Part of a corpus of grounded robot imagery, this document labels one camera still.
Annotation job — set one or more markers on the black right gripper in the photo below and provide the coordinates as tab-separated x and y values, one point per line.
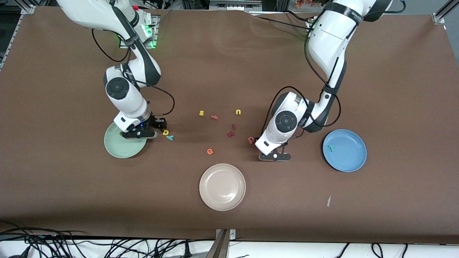
155	123

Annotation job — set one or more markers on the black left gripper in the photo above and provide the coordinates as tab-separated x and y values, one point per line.
285	143

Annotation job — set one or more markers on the salmon foam letter d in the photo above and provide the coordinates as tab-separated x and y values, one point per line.
250	141

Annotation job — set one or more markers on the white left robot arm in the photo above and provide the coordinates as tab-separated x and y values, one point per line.
287	122

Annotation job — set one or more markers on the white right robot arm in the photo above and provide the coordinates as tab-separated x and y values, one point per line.
122	89

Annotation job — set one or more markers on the pale green plastic plate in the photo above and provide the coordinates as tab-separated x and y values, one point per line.
122	147

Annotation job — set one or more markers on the blue plastic plate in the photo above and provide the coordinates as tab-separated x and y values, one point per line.
348	157

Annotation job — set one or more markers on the white tape scrap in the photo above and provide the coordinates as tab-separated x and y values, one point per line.
328	201

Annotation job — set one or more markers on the beige plastic plate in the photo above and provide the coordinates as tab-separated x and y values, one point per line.
222	186

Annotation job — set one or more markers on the brown table cover sheet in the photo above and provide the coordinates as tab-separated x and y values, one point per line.
229	64

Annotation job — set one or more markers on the aluminium profile bar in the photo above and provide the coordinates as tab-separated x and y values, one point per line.
233	5

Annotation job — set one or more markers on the orange flower decoration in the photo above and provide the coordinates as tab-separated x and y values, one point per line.
308	3

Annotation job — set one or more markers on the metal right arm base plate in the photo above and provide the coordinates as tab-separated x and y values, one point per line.
155	36

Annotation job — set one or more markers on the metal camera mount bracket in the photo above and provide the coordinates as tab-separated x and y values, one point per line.
220	247

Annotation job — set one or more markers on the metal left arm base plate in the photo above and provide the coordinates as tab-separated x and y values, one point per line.
310	25

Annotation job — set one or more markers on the aluminium frame rail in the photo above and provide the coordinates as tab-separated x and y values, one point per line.
28	10
439	17

